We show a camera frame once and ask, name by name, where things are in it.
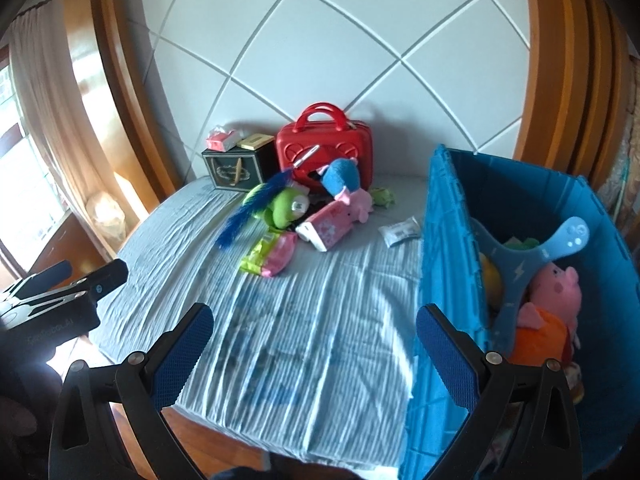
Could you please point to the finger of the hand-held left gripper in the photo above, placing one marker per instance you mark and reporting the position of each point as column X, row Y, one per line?
column 107, row 274
column 52, row 272

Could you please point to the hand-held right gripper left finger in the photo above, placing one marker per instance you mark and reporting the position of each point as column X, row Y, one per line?
column 182, row 355

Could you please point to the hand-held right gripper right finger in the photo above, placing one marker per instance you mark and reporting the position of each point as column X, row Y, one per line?
column 445, row 355

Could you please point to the blue plastic crate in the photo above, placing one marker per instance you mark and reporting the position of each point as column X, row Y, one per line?
column 450, row 240

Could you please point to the green wipes packet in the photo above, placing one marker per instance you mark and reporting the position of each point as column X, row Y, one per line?
column 255, row 257

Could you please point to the blue feather duster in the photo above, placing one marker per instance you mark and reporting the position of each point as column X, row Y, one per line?
column 235, row 222

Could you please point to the pink wipes packet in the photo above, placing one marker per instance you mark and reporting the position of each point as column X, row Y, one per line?
column 281, row 255

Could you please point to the pink plush pig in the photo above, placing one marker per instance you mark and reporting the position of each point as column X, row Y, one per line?
column 361, row 205

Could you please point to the pink pencil case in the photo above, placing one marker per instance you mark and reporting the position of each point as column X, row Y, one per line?
column 325, row 225

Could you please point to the green plush toy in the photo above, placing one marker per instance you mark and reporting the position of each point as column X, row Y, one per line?
column 282, row 207

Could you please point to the blue plush toy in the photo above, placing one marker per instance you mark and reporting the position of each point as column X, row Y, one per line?
column 337, row 175

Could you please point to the translucent white lamp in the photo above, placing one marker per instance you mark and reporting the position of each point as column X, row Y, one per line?
column 105, row 215

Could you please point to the yellow ball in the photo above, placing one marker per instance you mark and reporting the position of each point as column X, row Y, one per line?
column 490, row 280

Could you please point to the blue boomerang toy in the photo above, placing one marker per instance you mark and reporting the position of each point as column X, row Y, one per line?
column 510, row 265

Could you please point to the striped light blue bed sheet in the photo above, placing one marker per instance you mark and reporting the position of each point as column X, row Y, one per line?
column 300, row 335

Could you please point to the pig plush with orange dress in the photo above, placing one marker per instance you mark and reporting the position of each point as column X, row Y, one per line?
column 555, row 290

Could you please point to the white foil sachet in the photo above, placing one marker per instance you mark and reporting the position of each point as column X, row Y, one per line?
column 400, row 231

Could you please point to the black gift box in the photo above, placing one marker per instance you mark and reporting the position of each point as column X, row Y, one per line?
column 225, row 170

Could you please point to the small green monster toy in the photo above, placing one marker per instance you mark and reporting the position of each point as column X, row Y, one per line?
column 381, row 196

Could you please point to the red tissue pack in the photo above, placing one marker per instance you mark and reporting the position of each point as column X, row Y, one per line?
column 222, row 140

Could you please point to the beige curtain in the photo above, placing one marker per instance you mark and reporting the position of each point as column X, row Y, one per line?
column 45, row 85

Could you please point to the small gold box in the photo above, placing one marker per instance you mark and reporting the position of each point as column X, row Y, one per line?
column 255, row 141

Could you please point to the red hard carry case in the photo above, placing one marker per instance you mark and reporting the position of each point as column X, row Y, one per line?
column 300, row 135

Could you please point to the white padded headboard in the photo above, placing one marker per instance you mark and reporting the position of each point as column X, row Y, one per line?
column 350, row 35

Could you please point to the wooden headboard frame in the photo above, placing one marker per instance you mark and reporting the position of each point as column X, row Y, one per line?
column 120, row 60

